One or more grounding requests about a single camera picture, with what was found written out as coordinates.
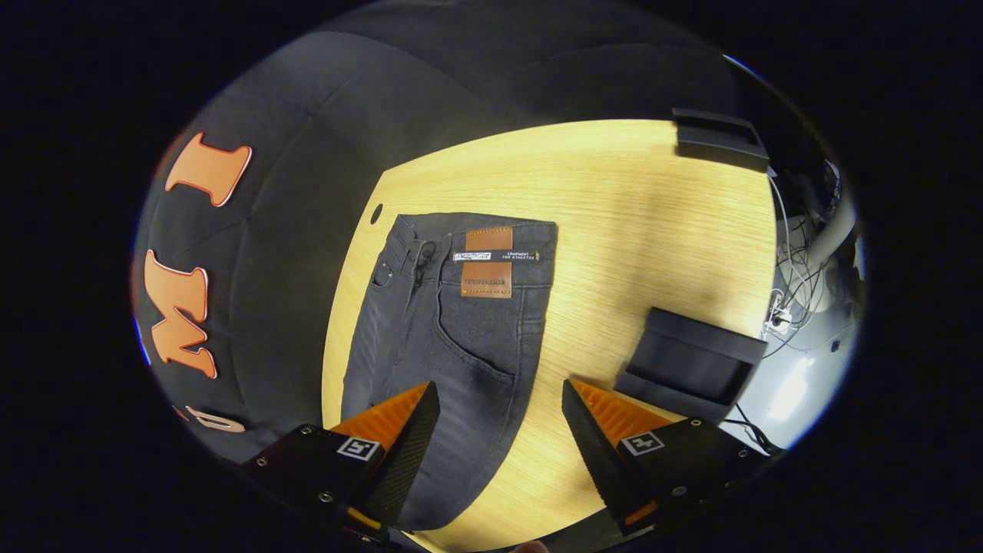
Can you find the grey metal pole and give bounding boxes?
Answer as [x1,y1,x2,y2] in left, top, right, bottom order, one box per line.
[803,180,858,270]

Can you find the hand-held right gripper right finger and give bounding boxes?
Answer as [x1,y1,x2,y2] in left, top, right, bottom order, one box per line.
[561,378,784,538]

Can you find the dark grey jeans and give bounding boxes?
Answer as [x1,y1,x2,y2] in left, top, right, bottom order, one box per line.
[340,213,558,531]

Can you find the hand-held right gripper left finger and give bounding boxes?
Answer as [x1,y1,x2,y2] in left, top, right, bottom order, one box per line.
[244,382,441,540]

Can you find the black plastic holder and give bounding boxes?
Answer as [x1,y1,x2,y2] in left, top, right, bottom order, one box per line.
[614,306,769,424]
[672,108,771,172]

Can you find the bundle of white cables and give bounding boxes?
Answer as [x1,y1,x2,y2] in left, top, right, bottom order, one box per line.
[764,173,834,358]

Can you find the black floor cable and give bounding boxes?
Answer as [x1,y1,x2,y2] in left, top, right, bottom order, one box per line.
[723,403,778,455]

